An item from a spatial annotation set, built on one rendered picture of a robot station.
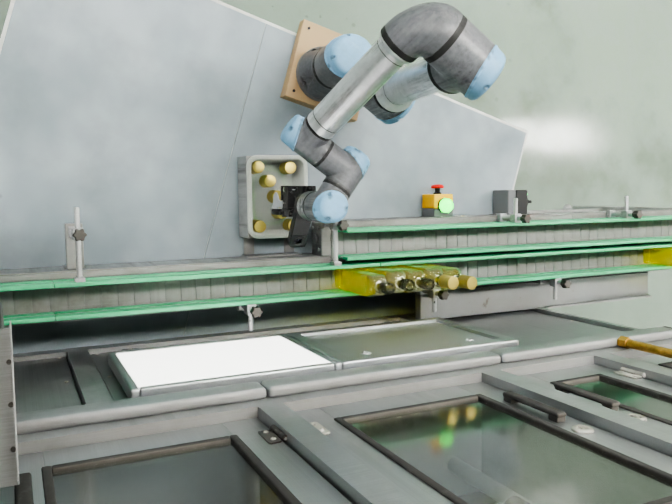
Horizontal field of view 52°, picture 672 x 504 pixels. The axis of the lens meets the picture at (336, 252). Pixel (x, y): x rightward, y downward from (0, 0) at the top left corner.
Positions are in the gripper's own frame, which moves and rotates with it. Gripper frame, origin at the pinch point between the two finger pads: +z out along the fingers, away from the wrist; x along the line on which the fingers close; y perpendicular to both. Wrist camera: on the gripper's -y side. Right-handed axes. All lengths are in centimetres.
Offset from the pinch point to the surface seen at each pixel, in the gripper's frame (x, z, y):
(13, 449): 68, -86, -28
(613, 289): -120, -7, -25
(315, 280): -7.5, -7.6, -18.4
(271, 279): 5.3, -7.6, -17.8
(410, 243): -37.6, -7.4, -8.5
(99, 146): 47, 5, 16
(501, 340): -37, -51, -29
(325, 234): -10.0, -8.0, -5.8
